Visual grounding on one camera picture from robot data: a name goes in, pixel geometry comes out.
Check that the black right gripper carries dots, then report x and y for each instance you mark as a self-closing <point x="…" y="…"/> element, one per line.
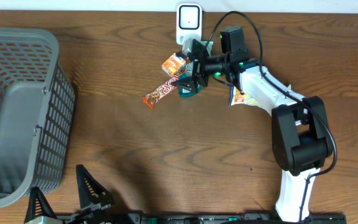
<point x="191" y="84"/>

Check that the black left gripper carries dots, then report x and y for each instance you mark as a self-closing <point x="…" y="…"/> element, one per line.
<point x="97" y="210"/>

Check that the small orange snack packet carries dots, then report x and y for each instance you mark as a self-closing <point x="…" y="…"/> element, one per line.
<point x="173" y="65"/>

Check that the teal mouthwash bottle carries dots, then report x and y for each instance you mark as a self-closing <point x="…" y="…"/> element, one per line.
<point x="185" y="92"/>

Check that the red Top chocolate bar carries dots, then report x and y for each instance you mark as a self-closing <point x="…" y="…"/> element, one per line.
<point x="152" y="98"/>

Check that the cream snack bag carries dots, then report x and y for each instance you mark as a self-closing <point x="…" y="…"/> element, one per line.
<point x="244" y="99"/>

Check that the light teal snack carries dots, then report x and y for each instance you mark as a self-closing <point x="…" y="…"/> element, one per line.
<point x="209" y="47"/>

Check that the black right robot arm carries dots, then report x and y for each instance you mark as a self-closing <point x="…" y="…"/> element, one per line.
<point x="301" y="139"/>

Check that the white barcode scanner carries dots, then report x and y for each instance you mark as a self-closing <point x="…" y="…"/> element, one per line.
<point x="189" y="22"/>

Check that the grey plastic mesh basket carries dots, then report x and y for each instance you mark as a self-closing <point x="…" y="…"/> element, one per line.
<point x="37" y="105"/>

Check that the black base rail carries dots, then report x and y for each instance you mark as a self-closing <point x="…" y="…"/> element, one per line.
<point x="251" y="217"/>

